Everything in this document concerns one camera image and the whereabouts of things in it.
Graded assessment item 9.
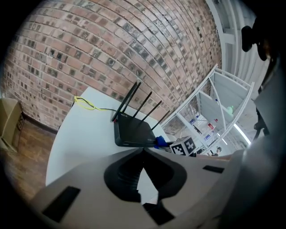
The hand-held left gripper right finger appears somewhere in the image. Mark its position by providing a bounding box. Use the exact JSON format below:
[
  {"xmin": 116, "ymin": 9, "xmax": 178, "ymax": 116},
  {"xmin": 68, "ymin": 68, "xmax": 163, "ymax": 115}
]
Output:
[{"xmin": 143, "ymin": 148, "xmax": 187, "ymax": 200}]

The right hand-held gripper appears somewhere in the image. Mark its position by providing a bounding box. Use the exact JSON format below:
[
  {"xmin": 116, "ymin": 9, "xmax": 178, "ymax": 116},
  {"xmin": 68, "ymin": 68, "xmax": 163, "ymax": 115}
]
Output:
[{"xmin": 169, "ymin": 136, "xmax": 197, "ymax": 157}]

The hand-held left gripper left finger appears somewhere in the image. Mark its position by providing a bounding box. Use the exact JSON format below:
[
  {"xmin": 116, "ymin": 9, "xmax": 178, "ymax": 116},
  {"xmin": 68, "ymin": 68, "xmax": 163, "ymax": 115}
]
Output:
[{"xmin": 104, "ymin": 148, "xmax": 144, "ymax": 203}]

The blue cloth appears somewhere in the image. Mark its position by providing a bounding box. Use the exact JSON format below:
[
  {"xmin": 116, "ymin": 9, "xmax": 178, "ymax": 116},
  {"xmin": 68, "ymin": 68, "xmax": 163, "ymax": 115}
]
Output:
[{"xmin": 154, "ymin": 136, "xmax": 171, "ymax": 150}]

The black router with antennas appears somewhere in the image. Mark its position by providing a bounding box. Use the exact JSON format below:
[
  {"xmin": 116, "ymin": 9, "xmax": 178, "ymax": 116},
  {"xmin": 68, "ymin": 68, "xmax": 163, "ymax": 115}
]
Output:
[{"xmin": 110, "ymin": 81, "xmax": 172, "ymax": 148}]

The white metal shelf rack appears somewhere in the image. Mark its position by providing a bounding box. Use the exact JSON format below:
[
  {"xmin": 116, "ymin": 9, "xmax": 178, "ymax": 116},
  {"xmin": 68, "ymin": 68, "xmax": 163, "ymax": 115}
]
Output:
[{"xmin": 160, "ymin": 64, "xmax": 256, "ymax": 155}]

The long ceiling light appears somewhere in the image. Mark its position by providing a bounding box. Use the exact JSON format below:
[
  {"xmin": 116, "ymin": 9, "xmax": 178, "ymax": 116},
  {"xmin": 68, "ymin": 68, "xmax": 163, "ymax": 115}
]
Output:
[{"xmin": 233, "ymin": 123, "xmax": 251, "ymax": 144}]

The person's grey shirt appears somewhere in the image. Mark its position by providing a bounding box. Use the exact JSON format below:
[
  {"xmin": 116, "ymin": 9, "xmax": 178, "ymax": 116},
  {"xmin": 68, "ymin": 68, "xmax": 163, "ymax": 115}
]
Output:
[{"xmin": 213, "ymin": 58, "xmax": 286, "ymax": 229}]

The brown cardboard box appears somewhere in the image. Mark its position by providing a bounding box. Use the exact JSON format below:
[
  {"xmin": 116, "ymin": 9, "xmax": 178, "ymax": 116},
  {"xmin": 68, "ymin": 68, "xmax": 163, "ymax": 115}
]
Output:
[{"xmin": 0, "ymin": 98, "xmax": 25, "ymax": 153}]

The yellow cable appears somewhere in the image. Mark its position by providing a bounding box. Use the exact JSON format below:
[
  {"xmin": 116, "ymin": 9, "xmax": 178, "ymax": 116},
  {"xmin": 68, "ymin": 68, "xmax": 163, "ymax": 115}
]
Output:
[{"xmin": 73, "ymin": 95, "xmax": 117, "ymax": 112}]

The black head-worn camera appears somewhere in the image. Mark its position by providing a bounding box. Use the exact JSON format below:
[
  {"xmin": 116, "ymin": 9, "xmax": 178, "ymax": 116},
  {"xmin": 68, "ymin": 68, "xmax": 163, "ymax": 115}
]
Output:
[{"xmin": 240, "ymin": 16, "xmax": 281, "ymax": 61}]

